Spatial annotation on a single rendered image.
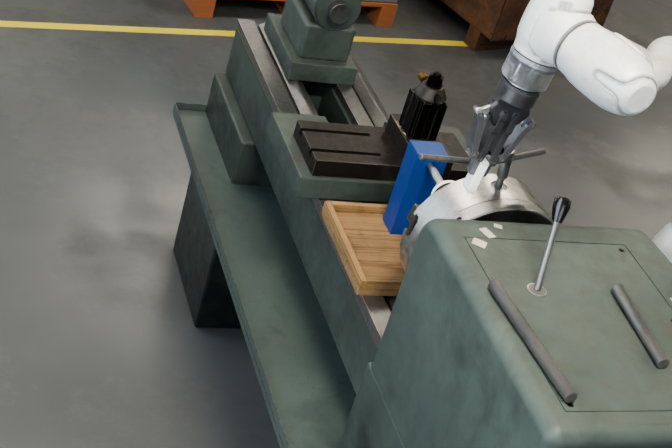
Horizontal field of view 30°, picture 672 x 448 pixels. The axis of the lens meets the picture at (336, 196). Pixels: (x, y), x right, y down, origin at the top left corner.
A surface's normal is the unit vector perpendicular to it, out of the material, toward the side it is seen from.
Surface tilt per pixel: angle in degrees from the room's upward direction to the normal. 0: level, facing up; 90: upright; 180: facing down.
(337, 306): 90
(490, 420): 90
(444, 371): 90
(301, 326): 0
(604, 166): 0
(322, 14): 90
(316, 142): 0
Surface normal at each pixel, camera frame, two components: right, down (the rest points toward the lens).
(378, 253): 0.25, -0.82
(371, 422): -0.93, -0.06
